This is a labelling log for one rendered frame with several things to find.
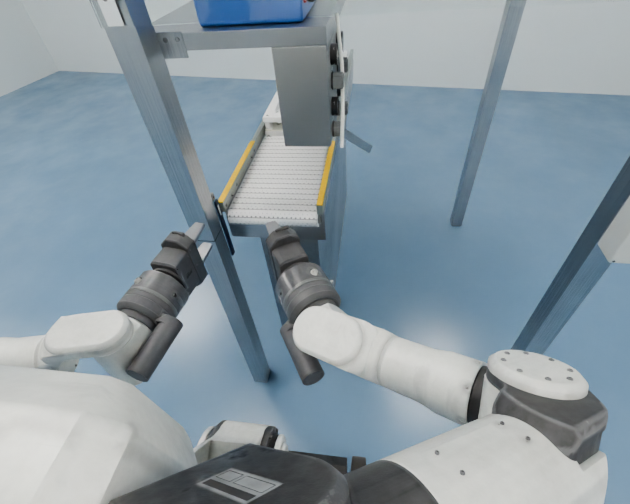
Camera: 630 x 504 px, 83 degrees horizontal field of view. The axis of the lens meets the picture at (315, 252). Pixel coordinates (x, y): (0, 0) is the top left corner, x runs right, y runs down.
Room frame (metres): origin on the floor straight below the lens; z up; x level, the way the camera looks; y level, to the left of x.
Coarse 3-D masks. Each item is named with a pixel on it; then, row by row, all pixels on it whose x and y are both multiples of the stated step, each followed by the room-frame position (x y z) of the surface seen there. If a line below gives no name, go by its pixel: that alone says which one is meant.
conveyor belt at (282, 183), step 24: (264, 144) 1.16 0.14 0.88; (264, 168) 1.00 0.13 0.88; (288, 168) 0.99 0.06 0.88; (312, 168) 0.98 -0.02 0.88; (240, 192) 0.88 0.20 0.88; (264, 192) 0.87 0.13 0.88; (288, 192) 0.86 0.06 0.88; (312, 192) 0.85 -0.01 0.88; (240, 216) 0.78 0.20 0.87; (264, 216) 0.77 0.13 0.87; (288, 216) 0.76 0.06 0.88; (312, 216) 0.75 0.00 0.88
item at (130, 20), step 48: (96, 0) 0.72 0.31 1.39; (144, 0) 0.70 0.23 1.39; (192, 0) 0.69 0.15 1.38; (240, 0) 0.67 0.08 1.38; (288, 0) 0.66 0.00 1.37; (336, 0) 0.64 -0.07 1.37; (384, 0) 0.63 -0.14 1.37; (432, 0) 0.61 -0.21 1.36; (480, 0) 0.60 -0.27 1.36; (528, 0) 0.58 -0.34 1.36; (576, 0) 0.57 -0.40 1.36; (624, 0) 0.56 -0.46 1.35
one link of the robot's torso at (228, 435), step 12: (228, 420) 0.34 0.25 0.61; (216, 432) 0.29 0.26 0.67; (228, 432) 0.29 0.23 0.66; (240, 432) 0.29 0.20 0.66; (252, 432) 0.29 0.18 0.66; (264, 432) 0.29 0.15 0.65; (276, 432) 0.31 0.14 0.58; (204, 444) 0.25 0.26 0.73; (216, 444) 0.26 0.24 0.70; (228, 444) 0.25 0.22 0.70; (240, 444) 0.25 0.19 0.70; (264, 444) 0.26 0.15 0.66; (204, 456) 0.23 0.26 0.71; (216, 456) 0.24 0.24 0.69
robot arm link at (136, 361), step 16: (128, 304) 0.35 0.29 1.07; (144, 304) 0.35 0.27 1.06; (160, 304) 0.35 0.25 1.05; (144, 320) 0.33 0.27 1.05; (160, 320) 0.33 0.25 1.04; (176, 320) 0.33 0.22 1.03; (144, 336) 0.31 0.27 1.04; (160, 336) 0.30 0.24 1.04; (176, 336) 0.32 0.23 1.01; (128, 352) 0.28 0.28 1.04; (144, 352) 0.28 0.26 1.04; (160, 352) 0.28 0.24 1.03; (112, 368) 0.27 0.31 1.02; (128, 368) 0.25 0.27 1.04; (144, 368) 0.25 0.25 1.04
